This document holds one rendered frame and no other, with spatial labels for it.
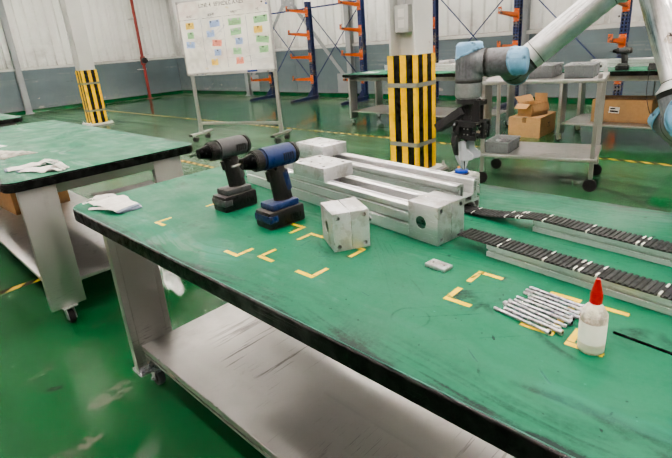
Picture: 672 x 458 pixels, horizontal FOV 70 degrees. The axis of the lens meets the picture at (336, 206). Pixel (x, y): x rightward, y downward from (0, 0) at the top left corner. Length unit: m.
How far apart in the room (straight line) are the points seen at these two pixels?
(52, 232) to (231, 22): 4.89
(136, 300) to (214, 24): 5.62
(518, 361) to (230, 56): 6.55
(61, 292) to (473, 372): 2.27
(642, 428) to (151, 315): 1.64
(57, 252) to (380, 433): 1.80
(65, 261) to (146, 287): 0.82
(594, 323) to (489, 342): 0.15
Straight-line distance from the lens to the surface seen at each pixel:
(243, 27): 6.91
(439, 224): 1.13
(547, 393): 0.74
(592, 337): 0.81
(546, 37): 1.52
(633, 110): 6.01
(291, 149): 1.30
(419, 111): 4.49
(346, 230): 1.12
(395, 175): 1.45
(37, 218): 2.61
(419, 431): 1.47
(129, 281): 1.90
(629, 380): 0.80
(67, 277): 2.72
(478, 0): 9.73
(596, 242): 1.19
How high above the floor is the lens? 1.24
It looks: 19 degrees down
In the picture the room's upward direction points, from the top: 4 degrees counter-clockwise
